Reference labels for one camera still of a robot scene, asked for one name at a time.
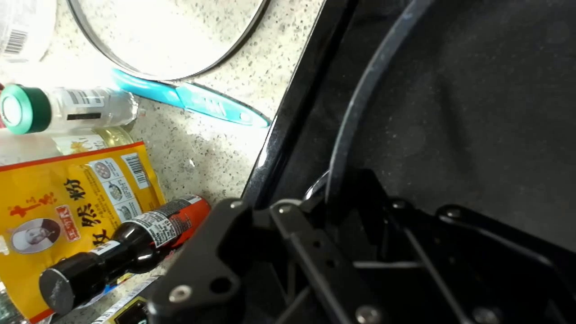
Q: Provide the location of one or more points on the small black-capped bottle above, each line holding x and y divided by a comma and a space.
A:
108, 263

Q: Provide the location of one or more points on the teal kitchen knife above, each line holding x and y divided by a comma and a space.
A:
209, 105

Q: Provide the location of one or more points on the green-capped white bottle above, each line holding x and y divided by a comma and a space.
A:
90, 109

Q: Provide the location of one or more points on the large glass pot lid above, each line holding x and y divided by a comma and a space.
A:
180, 29

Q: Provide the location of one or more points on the yellow spice bag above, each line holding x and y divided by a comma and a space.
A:
59, 199

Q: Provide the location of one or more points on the black electric stove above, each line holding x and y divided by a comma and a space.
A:
311, 91

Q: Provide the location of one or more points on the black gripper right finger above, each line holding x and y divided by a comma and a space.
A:
432, 271

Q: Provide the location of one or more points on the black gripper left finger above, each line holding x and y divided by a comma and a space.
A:
198, 281

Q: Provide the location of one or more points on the clear spray bottle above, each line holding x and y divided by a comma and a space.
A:
23, 29

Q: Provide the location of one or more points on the black frying pan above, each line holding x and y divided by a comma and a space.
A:
479, 119

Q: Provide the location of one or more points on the tall clear oil bottle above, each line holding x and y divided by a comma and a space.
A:
72, 145

